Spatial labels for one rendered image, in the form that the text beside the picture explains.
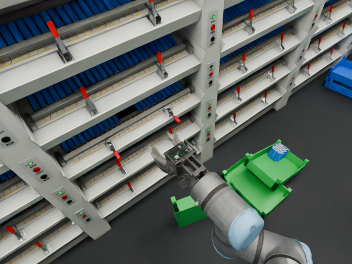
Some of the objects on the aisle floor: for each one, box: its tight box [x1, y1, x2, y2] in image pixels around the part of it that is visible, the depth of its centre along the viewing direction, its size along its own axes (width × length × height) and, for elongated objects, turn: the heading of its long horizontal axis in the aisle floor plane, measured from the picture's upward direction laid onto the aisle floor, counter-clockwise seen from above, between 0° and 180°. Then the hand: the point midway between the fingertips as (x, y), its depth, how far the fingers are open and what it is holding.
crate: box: [244, 139, 309, 191], centre depth 129 cm, size 30×20×8 cm
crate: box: [222, 152, 292, 219], centre depth 127 cm, size 30×20×8 cm
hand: (160, 143), depth 74 cm, fingers open, 6 cm apart
